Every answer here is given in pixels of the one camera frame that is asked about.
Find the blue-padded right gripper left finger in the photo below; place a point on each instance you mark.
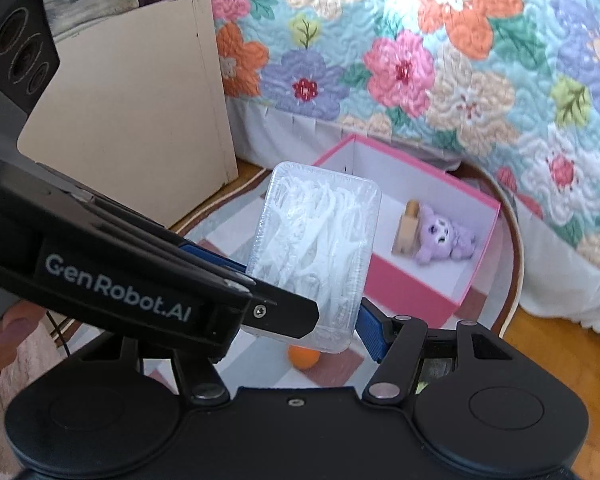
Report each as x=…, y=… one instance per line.
x=212, y=257

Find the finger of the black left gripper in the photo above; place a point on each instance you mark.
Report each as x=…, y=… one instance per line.
x=279, y=312

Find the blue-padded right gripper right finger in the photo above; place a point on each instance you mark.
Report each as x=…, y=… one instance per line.
x=375, y=330

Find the clear floss pick box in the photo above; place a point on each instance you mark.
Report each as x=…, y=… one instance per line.
x=315, y=238

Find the person's left hand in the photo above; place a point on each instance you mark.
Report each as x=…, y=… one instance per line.
x=17, y=324

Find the round patterned rug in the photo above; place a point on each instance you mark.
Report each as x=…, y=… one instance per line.
x=261, y=362

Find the orange ball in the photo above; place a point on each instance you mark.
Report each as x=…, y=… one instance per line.
x=303, y=358

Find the gold lipstick tube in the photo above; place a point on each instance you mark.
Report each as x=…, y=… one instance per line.
x=406, y=240

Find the purple plush toy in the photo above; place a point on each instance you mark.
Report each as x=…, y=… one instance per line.
x=440, y=238

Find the pink cardboard storage box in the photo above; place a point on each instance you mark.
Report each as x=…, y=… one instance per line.
x=435, y=291

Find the floral quilted bedspread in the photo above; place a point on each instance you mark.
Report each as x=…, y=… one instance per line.
x=512, y=86

